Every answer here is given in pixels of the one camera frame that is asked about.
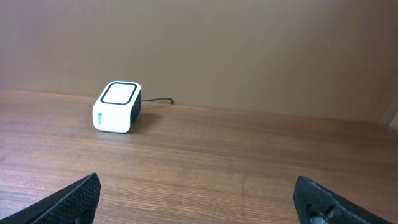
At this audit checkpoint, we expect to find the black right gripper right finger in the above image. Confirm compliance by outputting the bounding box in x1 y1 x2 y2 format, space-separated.
293 176 390 224

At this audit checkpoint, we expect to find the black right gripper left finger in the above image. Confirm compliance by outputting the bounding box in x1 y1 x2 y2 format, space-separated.
1 173 101 224

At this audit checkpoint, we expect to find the white barcode scanner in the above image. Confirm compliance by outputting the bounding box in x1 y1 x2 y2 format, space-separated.
92 81 142 133

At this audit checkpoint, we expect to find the black scanner cable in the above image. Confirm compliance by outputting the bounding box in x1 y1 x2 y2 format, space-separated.
141 97 174 105

